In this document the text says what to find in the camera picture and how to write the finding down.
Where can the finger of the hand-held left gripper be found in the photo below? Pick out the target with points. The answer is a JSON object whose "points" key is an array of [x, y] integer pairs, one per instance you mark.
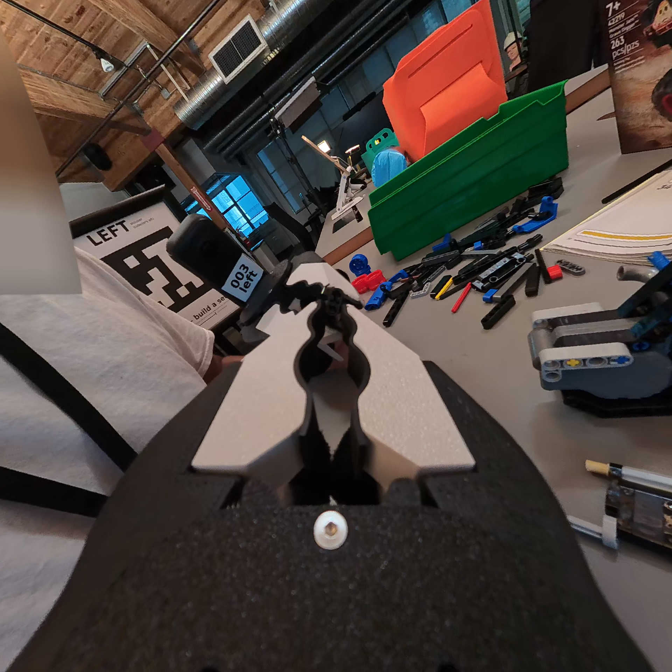
{"points": [[275, 323], [320, 278]]}

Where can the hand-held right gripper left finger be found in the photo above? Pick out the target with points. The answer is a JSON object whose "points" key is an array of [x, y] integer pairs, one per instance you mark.
{"points": [[252, 409]]}

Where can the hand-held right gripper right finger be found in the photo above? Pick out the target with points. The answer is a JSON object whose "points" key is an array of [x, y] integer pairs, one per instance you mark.
{"points": [[414, 414]]}

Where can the black lego connector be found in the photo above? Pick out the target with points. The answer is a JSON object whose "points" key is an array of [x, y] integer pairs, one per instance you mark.
{"points": [[336, 309]]}

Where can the pile of lego beams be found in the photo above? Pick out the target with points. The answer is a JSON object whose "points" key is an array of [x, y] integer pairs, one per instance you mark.
{"points": [[496, 267]]}

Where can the person's left forearm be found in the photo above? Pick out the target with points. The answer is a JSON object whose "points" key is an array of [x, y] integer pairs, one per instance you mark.
{"points": [[220, 367]]}

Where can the red lego wheel hub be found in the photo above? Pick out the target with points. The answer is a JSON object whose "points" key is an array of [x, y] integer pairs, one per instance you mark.
{"points": [[376, 279], [359, 284]]}

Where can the blue lego wheel hub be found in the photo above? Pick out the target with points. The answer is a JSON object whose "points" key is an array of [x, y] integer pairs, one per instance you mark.
{"points": [[360, 265]]}

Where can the red lego axle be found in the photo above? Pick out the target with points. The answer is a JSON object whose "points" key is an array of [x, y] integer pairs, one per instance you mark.
{"points": [[461, 304]]}

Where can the partly built lego model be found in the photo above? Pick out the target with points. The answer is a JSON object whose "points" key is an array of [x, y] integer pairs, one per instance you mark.
{"points": [[577, 336]]}

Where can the red lego connector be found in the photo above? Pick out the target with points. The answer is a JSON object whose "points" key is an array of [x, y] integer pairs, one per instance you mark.
{"points": [[554, 272]]}

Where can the grey thin lego liftarm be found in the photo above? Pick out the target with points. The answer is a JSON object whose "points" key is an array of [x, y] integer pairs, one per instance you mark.
{"points": [[570, 266]]}

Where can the blue curved lego panel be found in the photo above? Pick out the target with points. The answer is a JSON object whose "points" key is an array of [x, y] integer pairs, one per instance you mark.
{"points": [[535, 220]]}

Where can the long black lego axle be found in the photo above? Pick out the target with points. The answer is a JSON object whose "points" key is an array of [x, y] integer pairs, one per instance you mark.
{"points": [[635, 187]]}

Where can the lego set box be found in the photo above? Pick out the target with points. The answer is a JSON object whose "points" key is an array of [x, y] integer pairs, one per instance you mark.
{"points": [[640, 94]]}

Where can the framed marker sign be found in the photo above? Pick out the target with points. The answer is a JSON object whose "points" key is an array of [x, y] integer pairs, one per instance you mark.
{"points": [[157, 231]]}

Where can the white desk lamp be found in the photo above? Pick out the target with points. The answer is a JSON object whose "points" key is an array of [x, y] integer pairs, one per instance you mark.
{"points": [[344, 189]]}

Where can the light blue bundle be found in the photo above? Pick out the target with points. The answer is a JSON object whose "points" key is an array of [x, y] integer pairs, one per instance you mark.
{"points": [[388, 168]]}

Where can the green plastic crate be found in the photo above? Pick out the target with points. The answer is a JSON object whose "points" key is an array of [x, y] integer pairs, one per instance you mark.
{"points": [[379, 144]]}

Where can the hanging ceiling heater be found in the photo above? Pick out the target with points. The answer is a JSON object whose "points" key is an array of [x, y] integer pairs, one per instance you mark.
{"points": [[296, 105]]}

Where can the green plastic bin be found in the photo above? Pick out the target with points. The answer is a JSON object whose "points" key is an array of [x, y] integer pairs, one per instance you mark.
{"points": [[472, 178]]}

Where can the white vent grille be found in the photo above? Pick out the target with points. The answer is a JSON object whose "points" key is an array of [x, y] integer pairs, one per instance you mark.
{"points": [[239, 47]]}

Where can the white ceiling spotlight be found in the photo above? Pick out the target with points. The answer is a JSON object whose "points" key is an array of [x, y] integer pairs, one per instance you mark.
{"points": [[106, 64]]}

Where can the orange plastic bin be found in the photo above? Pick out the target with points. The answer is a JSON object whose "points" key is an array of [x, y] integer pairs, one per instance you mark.
{"points": [[446, 94]]}

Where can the dark plastic parts bag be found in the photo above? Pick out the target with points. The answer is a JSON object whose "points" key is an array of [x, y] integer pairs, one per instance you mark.
{"points": [[640, 512]]}

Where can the open instruction booklet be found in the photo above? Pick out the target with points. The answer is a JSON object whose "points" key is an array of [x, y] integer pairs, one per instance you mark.
{"points": [[614, 246]]}

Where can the silver ventilation duct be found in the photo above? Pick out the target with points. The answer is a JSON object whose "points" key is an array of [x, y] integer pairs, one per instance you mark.
{"points": [[210, 99]]}

